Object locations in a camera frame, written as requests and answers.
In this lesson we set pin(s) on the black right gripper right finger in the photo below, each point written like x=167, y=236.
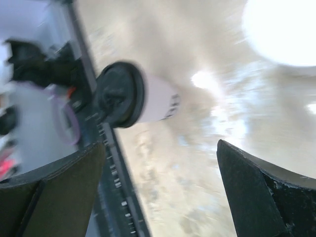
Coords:
x=266, y=200

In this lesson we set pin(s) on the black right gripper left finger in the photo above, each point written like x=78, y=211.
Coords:
x=55, y=200

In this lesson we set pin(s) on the white paper coffee cup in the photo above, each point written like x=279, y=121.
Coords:
x=162, y=100

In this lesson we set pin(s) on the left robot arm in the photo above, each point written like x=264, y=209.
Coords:
x=37, y=122

